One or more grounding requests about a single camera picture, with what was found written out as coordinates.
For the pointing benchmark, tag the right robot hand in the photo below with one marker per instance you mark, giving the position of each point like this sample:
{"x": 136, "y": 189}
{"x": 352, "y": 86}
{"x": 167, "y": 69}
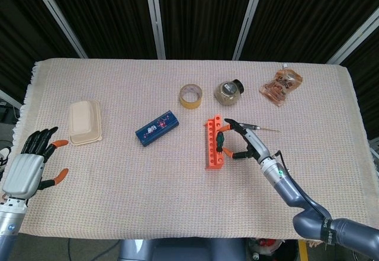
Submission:
{"x": 256, "y": 147}

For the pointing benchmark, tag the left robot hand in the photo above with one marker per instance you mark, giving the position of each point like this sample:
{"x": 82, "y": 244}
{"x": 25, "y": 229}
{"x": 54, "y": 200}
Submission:
{"x": 25, "y": 175}

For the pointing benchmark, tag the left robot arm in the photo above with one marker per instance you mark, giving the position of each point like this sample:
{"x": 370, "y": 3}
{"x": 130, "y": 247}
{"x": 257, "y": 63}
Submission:
{"x": 10, "y": 222}

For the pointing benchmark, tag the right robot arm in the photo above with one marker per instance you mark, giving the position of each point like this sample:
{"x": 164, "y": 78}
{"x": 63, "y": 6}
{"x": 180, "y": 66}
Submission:
{"x": 284, "y": 187}

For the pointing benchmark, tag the black silver precision screwdriver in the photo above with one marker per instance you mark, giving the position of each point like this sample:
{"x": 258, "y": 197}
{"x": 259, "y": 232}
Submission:
{"x": 253, "y": 127}

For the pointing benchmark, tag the orange screwdriver holder block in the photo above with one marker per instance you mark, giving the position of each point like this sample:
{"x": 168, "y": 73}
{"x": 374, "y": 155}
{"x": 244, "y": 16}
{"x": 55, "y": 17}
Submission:
{"x": 213, "y": 163}

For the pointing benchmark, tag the glass jar black lid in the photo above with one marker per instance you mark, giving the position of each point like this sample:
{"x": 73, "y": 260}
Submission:
{"x": 226, "y": 95}

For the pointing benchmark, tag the orange snack pouch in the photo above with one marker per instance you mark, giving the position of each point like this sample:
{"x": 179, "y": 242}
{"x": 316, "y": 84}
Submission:
{"x": 279, "y": 88}

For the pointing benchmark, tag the yellow tape roll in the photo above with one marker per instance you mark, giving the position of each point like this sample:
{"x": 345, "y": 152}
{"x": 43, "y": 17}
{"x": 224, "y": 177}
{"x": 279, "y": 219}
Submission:
{"x": 189, "y": 105}

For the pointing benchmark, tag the cream plastic food container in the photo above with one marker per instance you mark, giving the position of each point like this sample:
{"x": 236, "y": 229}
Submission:
{"x": 83, "y": 122}

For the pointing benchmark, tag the blue pencil case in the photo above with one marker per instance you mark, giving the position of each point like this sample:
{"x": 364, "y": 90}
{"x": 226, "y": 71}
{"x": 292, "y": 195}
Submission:
{"x": 157, "y": 128}

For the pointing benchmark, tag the black waste bin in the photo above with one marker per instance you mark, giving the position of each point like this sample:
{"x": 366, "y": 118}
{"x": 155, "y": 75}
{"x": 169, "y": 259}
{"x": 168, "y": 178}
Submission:
{"x": 281, "y": 252}

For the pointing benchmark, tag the beige woven tablecloth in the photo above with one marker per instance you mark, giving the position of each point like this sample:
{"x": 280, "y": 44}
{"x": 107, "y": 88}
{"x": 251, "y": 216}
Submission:
{"x": 148, "y": 190}

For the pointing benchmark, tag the grey robot torso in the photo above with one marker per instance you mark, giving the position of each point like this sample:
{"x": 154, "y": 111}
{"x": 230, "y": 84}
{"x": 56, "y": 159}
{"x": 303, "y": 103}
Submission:
{"x": 177, "y": 250}

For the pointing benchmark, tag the dark pleated curtain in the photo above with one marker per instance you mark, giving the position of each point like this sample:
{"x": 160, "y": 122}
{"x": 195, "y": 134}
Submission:
{"x": 207, "y": 6}

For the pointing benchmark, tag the grey partition frame post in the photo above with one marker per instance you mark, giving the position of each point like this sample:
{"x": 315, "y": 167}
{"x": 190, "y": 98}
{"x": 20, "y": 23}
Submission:
{"x": 10, "y": 99}
{"x": 57, "y": 15}
{"x": 355, "y": 40}
{"x": 154, "y": 18}
{"x": 248, "y": 18}

